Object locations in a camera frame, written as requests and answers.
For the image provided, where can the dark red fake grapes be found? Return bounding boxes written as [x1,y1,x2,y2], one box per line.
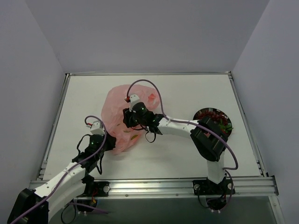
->
[198,111,228,122]

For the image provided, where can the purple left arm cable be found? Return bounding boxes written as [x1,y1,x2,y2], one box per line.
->
[7,115,109,224]

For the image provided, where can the red fake cherry tomatoes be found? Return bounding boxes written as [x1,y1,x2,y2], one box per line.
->
[219,120,233,132]

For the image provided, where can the aluminium front rail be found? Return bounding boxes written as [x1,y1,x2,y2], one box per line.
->
[24,175,279,199]

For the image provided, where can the black rimmed round plate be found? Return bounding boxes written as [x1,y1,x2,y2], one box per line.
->
[193,107,233,137]

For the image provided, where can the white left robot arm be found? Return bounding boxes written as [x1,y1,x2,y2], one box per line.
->
[7,133,116,224]

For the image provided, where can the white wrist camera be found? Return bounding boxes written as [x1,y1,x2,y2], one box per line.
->
[125,94,140,112]
[86,120,105,136]

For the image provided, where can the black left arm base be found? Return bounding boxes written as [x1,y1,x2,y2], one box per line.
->
[77,181,110,208]

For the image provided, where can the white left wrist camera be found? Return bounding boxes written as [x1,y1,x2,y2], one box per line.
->
[86,120,105,136]

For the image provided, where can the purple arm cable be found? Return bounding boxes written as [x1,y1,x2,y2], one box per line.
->
[7,115,109,224]
[125,79,239,208]

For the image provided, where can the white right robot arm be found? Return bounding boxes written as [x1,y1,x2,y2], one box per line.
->
[123,102,228,193]

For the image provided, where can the pink plastic bag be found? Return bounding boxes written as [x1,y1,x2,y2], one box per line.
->
[101,84,160,154]

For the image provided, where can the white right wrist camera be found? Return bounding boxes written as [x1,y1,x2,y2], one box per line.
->
[125,94,140,112]

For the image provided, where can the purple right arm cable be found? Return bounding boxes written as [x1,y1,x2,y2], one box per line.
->
[125,79,239,208]

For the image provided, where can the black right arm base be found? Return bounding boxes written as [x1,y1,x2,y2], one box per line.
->
[192,177,235,213]

